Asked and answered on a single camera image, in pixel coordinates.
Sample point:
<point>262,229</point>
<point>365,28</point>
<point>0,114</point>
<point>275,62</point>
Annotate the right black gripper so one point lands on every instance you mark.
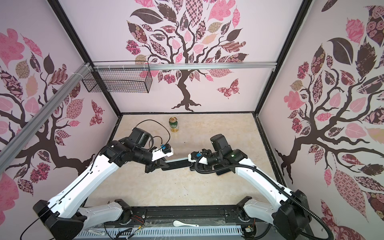
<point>206,168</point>

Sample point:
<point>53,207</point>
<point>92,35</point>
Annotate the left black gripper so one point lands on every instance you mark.
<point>156,164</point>

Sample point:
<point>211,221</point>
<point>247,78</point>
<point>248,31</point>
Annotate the black phone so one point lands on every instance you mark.
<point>177,164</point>

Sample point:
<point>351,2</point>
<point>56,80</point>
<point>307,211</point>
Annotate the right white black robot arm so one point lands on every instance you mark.
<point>286,210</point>

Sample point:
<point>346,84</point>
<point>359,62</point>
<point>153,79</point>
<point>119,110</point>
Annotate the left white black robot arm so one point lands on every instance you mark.
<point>64,216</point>

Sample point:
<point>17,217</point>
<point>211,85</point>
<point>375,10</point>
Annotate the green gold drink can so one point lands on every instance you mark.
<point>173,122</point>

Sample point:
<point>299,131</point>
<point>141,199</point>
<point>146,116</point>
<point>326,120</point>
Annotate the white plastic spoon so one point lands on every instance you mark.
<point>181,224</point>

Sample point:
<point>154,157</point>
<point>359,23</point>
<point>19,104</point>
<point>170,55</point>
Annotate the silver aluminium bar back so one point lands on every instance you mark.
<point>198,66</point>

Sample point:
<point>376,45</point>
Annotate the silver aluminium bar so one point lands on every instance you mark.
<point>11,150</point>
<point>198,66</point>

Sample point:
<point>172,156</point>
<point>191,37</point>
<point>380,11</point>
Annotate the silver aluminium bar left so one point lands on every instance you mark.
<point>11,150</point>

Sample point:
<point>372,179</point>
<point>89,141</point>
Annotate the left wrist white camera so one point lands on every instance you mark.
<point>162,152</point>

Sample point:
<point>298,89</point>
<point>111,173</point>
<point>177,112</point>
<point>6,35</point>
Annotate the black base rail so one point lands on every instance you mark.
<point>230,214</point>

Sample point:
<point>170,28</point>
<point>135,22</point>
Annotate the white slotted cable duct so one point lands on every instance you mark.
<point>159,232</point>

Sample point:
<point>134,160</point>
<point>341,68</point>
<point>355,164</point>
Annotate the black wire basket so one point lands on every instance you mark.
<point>119,77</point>

